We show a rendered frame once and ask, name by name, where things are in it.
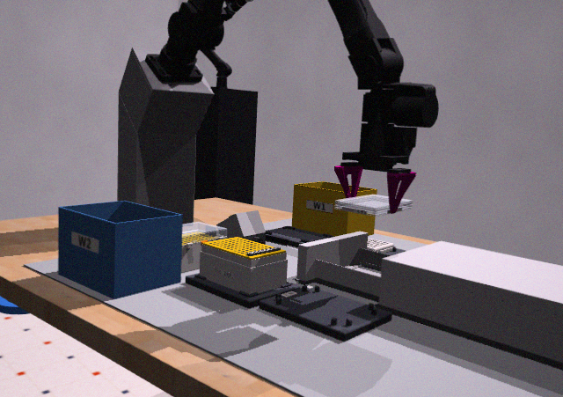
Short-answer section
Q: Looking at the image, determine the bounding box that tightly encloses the yellow open-top bin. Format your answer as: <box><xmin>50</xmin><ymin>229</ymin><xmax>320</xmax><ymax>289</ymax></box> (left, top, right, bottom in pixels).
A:
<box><xmin>292</xmin><ymin>181</ymin><xmax>375</xmax><ymax>237</ymax></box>

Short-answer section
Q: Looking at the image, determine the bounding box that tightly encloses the blue open-top bin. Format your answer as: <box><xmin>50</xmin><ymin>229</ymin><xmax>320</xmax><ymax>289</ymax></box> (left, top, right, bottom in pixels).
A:
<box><xmin>58</xmin><ymin>201</ymin><xmax>183</xmax><ymax>299</ymax></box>

